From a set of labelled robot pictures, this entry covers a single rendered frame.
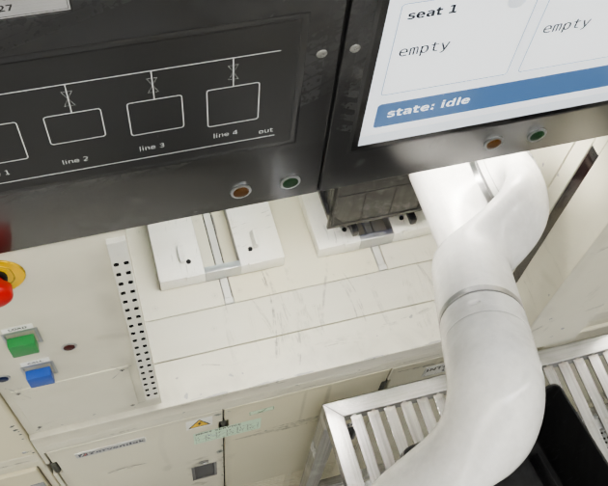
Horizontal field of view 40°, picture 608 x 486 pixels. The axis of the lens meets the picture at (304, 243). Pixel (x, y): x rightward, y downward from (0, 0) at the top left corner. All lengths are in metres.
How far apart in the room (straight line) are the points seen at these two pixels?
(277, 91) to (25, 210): 0.25
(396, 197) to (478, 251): 0.43
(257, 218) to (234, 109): 0.72
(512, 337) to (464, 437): 0.10
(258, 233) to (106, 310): 0.48
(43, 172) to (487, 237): 0.48
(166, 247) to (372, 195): 0.35
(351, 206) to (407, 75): 0.59
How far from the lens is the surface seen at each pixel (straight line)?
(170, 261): 1.38
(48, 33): 0.62
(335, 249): 1.41
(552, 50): 0.81
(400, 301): 1.41
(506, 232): 0.97
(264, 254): 1.39
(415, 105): 0.78
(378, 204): 1.33
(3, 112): 0.67
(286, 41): 0.67
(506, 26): 0.75
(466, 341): 0.80
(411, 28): 0.70
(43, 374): 1.09
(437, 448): 0.80
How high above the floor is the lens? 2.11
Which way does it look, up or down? 59 degrees down
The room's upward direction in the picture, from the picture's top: 9 degrees clockwise
